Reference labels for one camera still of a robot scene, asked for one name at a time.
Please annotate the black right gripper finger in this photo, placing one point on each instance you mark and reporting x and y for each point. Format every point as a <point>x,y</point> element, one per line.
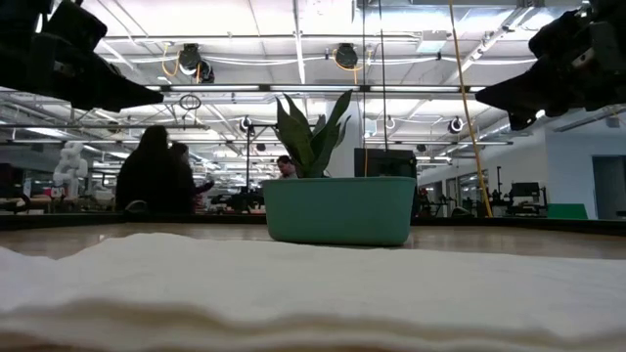
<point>530,90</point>
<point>521,119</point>

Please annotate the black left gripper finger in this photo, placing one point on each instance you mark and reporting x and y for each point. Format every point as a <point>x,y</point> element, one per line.
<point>107,107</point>
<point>115,90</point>

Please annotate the teal plastic tupperware container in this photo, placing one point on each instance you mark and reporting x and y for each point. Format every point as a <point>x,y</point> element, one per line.
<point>340,210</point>

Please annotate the black background robot arm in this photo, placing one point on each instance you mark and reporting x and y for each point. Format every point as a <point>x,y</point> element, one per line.
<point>239,201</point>

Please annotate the small black ceiling reel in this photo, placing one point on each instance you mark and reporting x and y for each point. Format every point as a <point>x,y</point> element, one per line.
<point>245,124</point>
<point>456,125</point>

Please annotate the black equipment cart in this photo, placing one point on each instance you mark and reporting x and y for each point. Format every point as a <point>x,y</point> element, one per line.
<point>525,190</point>

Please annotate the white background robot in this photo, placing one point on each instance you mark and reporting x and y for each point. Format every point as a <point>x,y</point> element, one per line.
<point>71,168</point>

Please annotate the person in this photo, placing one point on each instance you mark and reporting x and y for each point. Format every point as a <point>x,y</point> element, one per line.
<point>286,167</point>
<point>147,171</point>
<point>190,188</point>

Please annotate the green box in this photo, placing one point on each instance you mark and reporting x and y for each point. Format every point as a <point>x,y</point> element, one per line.
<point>567,211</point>

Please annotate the grey door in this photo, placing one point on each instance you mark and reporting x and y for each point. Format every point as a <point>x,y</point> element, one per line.
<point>609,186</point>

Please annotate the black metal stand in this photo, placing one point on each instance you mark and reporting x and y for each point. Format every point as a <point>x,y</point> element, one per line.
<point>248,146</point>

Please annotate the snake plant in white pot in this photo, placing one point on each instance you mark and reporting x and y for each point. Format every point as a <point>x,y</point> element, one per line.
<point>308,144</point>

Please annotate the white folded cloth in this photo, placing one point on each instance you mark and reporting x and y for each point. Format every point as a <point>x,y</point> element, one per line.
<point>313,293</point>

